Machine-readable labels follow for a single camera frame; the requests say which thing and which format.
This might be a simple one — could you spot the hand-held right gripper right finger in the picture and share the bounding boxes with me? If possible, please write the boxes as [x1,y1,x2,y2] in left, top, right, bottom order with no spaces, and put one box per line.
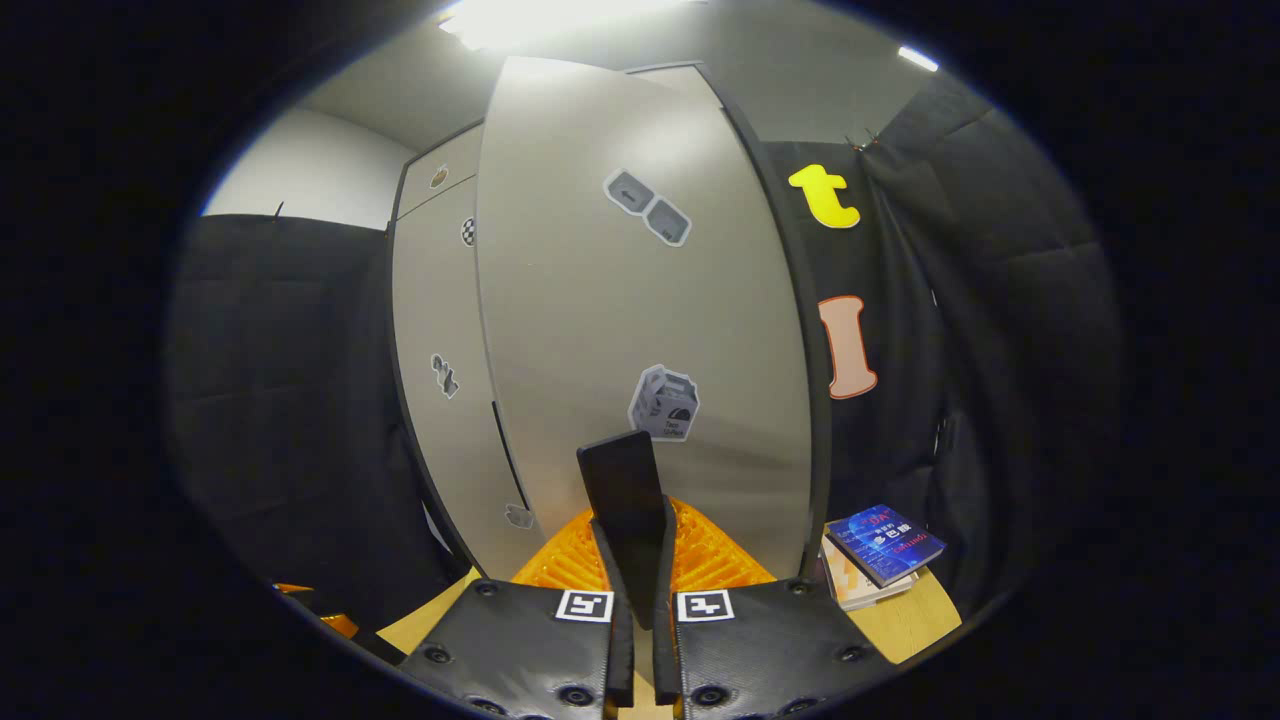
[652,497,896,720]

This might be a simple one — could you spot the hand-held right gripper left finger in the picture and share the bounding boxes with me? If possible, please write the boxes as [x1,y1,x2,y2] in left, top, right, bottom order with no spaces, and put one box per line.
[395,500,636,720]

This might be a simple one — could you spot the grey cabinet door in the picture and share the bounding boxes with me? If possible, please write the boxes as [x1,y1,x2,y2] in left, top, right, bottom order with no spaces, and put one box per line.
[390,175,546,581]
[475,55,813,586]

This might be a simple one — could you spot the grey double-door shoe cabinet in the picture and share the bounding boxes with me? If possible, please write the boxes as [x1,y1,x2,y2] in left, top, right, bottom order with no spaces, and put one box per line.
[385,60,836,581]

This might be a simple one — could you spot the blue book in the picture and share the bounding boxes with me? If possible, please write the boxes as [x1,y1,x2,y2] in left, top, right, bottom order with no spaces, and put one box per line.
[825,504,947,589]

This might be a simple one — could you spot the black backdrop cloth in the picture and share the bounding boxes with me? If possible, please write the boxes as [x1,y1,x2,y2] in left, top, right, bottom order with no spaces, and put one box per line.
[165,75,1126,641]

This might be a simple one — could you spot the large ceiling light panel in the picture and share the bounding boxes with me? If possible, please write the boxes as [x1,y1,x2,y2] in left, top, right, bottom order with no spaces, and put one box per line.
[435,0,701,51]

